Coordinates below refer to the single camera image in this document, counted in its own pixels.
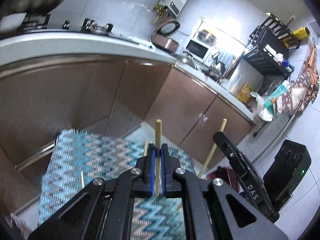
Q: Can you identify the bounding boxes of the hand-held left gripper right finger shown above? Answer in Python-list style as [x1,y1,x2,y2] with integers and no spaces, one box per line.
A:
[160,143,288,240]

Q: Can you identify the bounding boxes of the blue towel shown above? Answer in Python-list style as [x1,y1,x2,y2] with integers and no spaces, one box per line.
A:
[216,51,234,67]

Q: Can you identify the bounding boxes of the steel pot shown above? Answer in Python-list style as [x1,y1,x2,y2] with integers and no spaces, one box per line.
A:
[196,29,218,46]

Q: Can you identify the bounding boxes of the copper lower cabinets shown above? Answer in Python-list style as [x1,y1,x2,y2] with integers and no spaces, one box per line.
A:
[0,55,254,215]

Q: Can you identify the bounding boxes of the yellow detergent bottle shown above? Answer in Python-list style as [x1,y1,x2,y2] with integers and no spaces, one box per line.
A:
[236,82,253,103]

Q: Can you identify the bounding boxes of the gas stove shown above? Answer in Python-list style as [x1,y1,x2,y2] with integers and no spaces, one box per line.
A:
[15,14,140,43]

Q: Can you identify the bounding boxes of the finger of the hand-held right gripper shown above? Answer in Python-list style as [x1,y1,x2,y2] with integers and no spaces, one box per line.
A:
[213,131,248,179]

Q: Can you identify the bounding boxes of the kitchen window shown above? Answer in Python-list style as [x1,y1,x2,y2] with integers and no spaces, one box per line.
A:
[192,17,248,68]

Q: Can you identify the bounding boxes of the yellow film roll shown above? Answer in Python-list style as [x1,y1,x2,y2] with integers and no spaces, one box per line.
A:
[291,26,311,40]

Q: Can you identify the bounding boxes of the white spray bottle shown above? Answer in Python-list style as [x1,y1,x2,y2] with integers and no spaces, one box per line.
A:
[230,74,244,95]

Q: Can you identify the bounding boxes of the white microwave oven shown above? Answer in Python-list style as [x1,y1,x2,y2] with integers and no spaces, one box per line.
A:
[184,38,213,64]

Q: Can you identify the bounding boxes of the zigzag patterned tablecloth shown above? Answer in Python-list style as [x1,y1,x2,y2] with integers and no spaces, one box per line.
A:
[37,129,198,240]

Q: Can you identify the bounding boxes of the black frying pan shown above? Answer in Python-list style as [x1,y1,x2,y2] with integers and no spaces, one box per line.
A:
[202,65,225,80]

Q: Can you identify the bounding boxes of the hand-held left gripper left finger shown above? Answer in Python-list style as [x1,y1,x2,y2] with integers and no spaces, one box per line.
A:
[27,143,157,240]

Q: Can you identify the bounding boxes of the teal printed cloth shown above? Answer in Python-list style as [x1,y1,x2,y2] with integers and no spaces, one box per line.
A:
[262,84,292,108]

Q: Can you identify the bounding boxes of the brown floral apron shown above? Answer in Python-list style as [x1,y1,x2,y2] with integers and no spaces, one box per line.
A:
[275,46,320,112]

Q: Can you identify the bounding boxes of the white kitchen countertop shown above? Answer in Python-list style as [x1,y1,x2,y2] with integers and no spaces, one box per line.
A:
[0,30,255,125]

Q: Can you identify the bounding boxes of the white plastic bag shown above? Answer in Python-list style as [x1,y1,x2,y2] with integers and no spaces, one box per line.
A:
[250,91,274,123]

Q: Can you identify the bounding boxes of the single wooden chopstick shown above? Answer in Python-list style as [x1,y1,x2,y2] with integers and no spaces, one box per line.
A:
[154,119,163,197]
[198,119,227,178]

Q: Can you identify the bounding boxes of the brown rice cooker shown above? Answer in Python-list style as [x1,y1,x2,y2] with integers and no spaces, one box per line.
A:
[151,18,181,53]

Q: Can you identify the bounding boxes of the black wall rack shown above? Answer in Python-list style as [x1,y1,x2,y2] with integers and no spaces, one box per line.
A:
[242,12,302,94]

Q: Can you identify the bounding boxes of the dark brown wooden stool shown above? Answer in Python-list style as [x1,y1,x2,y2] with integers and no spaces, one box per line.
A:
[207,166,242,193]

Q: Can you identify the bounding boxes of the steel pot lid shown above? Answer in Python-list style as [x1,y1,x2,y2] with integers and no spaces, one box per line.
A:
[178,51,198,67]

